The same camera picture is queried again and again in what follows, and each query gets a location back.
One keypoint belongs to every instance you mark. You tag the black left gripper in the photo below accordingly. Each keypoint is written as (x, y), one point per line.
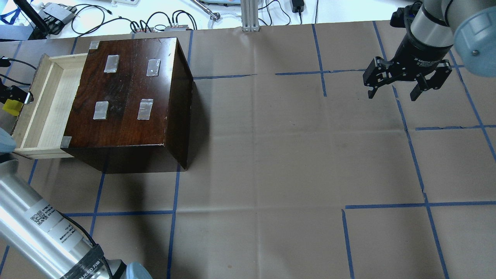
(11, 94)

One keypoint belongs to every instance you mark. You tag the aluminium extrusion post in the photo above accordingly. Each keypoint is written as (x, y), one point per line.
(249, 15)

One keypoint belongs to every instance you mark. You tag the black power adapter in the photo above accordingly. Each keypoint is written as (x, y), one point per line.
(297, 6)

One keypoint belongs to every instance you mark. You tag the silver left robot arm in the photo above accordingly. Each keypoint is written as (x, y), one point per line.
(52, 241)

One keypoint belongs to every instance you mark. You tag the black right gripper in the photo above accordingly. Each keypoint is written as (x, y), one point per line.
(420, 55)

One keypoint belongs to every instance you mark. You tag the yellow cube block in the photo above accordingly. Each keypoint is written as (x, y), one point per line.
(13, 107)

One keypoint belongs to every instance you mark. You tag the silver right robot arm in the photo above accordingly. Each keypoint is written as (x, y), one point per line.
(433, 27)

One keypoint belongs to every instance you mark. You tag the dark wooden drawer cabinet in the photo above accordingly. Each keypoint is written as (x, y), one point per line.
(121, 143)

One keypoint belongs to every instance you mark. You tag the light wooden drawer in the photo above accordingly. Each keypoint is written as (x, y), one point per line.
(40, 126)

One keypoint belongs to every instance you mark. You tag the grey electronics box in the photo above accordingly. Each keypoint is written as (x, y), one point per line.
(62, 13)

